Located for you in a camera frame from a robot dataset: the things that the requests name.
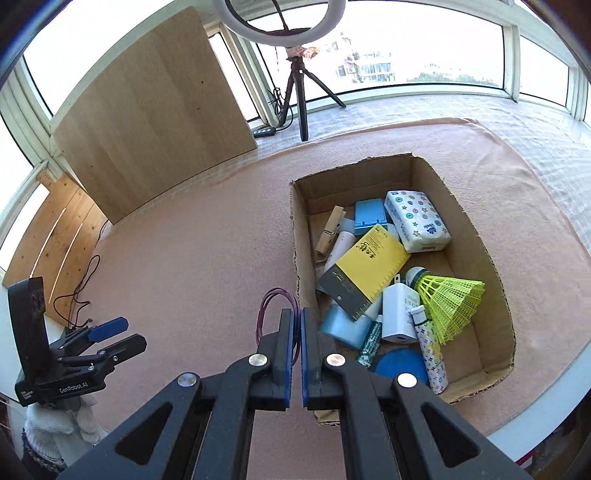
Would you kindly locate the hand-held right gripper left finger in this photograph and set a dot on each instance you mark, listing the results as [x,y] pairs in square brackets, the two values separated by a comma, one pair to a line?
[287,369]

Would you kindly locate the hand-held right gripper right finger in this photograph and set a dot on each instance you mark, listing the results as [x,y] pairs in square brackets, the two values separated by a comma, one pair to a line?
[304,369]

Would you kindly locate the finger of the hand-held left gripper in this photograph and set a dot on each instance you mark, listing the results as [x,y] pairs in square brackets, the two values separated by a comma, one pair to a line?
[124,348]
[108,326]

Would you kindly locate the white blue sunscreen tube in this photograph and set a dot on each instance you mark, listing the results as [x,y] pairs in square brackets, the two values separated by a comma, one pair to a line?
[344,325]

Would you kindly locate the purple rubber band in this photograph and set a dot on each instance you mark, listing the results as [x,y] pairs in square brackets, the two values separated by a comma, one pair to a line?
[261,314]

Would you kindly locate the green patterned tube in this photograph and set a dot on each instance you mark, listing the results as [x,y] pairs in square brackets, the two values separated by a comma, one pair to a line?
[371,344]

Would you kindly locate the blue round lid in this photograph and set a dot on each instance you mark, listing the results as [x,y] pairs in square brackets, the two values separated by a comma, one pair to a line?
[399,364]

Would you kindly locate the white charger adapter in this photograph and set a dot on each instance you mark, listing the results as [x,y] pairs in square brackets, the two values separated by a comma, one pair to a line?
[399,314]

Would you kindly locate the patterned lighter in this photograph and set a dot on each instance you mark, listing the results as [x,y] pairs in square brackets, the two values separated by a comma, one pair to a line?
[431,355]

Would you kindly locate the yellow grey scraper card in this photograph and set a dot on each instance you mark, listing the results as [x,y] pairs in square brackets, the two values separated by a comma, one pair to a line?
[369,258]

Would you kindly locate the small white lotion tube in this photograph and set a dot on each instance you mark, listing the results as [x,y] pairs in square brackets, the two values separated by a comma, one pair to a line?
[344,244]

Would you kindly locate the wooden clothespin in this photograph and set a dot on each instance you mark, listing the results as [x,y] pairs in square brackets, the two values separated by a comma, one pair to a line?
[330,230]

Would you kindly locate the yellow shuttlecock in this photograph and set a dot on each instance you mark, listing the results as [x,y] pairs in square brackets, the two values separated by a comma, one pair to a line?
[452,300]

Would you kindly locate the blue phone stand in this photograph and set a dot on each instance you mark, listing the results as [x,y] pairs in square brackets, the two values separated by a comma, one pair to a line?
[369,214]

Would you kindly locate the white dotted tissue pack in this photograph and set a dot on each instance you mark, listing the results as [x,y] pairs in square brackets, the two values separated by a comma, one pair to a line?
[415,219]

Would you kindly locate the cardboard box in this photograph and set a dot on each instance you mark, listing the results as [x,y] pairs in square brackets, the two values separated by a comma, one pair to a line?
[461,230]

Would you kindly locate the person's left hand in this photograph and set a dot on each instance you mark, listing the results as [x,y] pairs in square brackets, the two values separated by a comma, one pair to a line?
[64,429]

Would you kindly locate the wooden slat panel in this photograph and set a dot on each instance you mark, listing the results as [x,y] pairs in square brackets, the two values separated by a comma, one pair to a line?
[55,221]

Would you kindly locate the wooden board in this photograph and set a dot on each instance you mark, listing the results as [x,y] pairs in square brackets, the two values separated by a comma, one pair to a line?
[152,115]

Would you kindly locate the black inline controller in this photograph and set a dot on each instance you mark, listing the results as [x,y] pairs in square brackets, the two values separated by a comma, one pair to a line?
[264,131]

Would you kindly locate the black tripod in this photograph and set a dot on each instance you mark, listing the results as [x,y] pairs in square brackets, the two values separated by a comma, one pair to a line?
[302,101]

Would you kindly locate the white checked cloth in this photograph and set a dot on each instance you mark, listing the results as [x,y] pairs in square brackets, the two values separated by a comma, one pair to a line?
[545,138]

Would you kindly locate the white window frame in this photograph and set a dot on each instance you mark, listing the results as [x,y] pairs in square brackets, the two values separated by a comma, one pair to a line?
[510,60]

